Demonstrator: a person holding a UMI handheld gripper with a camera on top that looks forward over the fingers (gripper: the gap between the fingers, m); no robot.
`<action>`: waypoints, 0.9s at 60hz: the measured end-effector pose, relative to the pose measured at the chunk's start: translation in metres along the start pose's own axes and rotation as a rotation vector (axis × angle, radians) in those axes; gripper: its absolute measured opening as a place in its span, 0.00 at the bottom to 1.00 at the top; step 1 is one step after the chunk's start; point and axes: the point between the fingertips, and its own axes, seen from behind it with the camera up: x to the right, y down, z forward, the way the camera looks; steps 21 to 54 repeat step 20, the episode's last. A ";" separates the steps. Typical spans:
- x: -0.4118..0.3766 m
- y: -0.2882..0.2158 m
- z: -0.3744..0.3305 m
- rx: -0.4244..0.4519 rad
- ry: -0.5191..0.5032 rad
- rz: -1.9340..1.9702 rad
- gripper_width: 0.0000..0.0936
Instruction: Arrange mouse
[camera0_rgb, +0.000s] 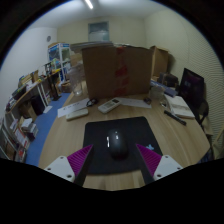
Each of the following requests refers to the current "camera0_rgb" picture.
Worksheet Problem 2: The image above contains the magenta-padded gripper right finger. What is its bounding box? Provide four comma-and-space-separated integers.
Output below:
134, 143, 184, 185

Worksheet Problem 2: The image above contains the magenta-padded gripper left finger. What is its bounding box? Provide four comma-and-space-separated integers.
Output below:
44, 144, 95, 188

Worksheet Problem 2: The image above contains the black computer mouse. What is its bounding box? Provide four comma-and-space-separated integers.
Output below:
106, 127, 130, 161

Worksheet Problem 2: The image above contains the black mouse pad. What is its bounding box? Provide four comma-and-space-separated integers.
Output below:
82, 115, 164, 176

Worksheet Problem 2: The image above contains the black marker pen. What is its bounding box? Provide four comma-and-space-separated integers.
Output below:
163, 109, 188, 127

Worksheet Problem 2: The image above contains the stack of books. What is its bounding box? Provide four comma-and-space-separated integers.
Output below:
20, 116, 40, 138

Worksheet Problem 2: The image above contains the white book shelf unit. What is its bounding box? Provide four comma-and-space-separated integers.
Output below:
0, 115, 31, 165

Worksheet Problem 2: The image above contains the long white remote control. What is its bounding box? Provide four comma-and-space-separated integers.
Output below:
65, 107, 90, 122

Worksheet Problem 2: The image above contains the open white notebook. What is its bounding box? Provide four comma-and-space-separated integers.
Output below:
163, 94, 196, 120

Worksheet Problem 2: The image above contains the cluttered wooden side desk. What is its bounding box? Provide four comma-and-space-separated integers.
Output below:
6, 67, 63, 115

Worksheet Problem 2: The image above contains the black computer monitor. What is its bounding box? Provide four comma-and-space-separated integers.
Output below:
178, 67, 206, 113

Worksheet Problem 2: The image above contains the clear plastic container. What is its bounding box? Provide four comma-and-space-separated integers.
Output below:
67, 62, 87, 96

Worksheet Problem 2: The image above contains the large brown cardboard box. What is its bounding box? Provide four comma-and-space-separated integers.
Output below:
81, 44, 154, 100

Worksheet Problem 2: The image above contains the tall cardboard box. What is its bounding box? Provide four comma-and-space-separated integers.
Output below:
151, 45, 170, 81

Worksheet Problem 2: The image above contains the white glass-door cabinet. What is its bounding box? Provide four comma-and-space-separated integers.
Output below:
47, 41, 72, 80

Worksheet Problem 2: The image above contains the frosted glass window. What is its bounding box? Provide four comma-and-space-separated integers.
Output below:
87, 21, 111, 43

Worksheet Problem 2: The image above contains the ceiling tube light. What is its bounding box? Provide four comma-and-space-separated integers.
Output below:
83, 0, 95, 10

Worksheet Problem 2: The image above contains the small black cable bundle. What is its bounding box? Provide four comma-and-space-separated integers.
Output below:
85, 97, 100, 108

